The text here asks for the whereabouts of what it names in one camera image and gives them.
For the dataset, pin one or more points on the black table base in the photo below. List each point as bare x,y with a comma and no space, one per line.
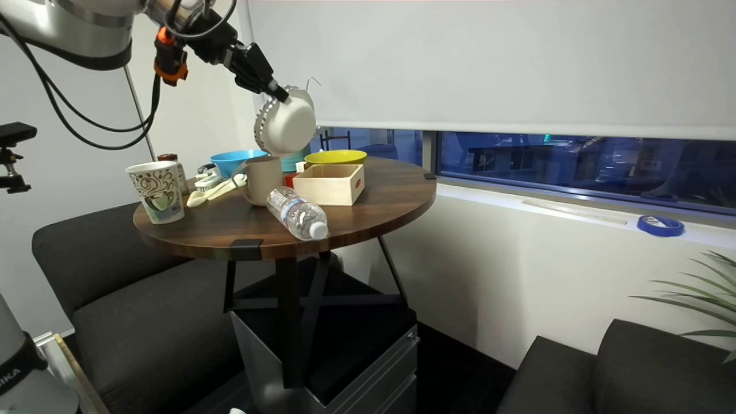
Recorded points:
294,307

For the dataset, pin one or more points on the light wooden box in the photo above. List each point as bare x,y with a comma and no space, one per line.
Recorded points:
329,184

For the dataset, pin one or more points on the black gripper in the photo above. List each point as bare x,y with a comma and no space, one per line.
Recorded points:
245,62

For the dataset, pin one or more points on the white and teal ribbed vase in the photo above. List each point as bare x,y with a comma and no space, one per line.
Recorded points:
292,161

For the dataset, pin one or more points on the white roller blind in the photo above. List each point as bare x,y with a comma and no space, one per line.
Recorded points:
497,60

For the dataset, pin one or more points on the dark window pane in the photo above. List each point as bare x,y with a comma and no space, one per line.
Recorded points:
576,164

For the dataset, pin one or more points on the dark grey sofa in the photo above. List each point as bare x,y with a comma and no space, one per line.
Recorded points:
130,307
628,369

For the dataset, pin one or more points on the blue tape roll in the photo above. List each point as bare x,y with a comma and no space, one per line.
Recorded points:
658,226

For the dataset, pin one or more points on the printed paper coffee cup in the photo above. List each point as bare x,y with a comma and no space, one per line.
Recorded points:
160,191

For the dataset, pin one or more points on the yellow green bowl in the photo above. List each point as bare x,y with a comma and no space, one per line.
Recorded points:
335,158

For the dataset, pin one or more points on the blue plastic bowl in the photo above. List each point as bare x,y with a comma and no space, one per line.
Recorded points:
230,161

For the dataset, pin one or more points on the beige angular cup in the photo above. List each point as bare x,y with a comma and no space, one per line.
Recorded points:
263,179

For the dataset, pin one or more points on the spice jar with brown lid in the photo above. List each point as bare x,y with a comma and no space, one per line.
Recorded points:
165,156

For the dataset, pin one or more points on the green potted plant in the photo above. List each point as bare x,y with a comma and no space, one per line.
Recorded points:
704,302

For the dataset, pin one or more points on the clear plastic water bottle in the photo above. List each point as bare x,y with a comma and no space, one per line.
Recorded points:
299,215

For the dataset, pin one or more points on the small red object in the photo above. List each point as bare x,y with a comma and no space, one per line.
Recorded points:
289,179

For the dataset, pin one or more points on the light wooden frame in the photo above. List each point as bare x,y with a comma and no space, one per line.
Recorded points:
70,369

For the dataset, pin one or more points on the thin metal stand pole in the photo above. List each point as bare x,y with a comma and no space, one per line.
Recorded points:
141,115

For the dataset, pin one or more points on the black camera on tripod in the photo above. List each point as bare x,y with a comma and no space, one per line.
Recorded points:
13,152

